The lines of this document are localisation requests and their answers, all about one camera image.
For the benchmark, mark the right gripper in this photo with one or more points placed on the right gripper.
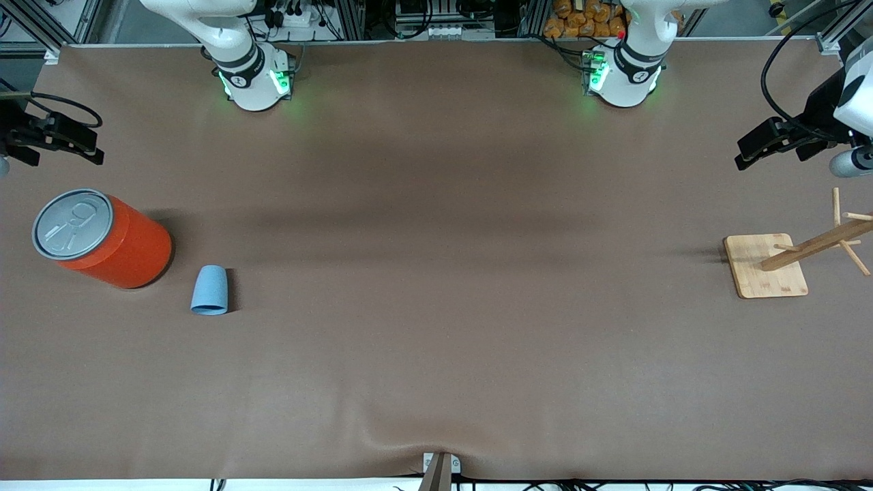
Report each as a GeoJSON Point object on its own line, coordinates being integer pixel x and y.
{"type": "Point", "coordinates": [13, 127]}

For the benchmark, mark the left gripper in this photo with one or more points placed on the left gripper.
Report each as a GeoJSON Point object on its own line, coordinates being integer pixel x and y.
{"type": "Point", "coordinates": [820, 109]}

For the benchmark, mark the light blue cup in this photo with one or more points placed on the light blue cup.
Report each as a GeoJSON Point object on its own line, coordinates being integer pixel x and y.
{"type": "Point", "coordinates": [209, 292]}

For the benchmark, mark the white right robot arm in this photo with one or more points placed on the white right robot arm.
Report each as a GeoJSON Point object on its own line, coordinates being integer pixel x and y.
{"type": "Point", "coordinates": [249, 75]}

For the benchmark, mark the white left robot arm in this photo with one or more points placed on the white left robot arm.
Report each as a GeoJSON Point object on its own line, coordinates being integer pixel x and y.
{"type": "Point", "coordinates": [627, 75]}

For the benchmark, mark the orange can with grey lid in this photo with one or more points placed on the orange can with grey lid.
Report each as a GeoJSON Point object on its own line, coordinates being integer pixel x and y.
{"type": "Point", "coordinates": [116, 249]}

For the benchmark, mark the wooden mug tree stand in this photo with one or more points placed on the wooden mug tree stand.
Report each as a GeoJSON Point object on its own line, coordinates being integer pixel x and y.
{"type": "Point", "coordinates": [764, 269]}

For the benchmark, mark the bag of orange items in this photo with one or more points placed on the bag of orange items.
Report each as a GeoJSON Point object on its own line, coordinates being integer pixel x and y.
{"type": "Point", "coordinates": [580, 20]}

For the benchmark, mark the white power strip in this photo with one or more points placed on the white power strip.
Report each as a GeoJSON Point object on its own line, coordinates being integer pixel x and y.
{"type": "Point", "coordinates": [293, 17]}

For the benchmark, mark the white terminal block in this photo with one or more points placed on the white terminal block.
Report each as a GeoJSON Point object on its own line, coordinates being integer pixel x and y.
{"type": "Point", "coordinates": [443, 31]}

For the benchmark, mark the brown table cover cloth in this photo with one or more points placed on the brown table cover cloth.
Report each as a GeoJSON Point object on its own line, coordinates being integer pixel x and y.
{"type": "Point", "coordinates": [436, 341]}

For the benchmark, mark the grey metal camera bracket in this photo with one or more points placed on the grey metal camera bracket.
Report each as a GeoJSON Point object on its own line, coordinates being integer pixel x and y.
{"type": "Point", "coordinates": [438, 470]}

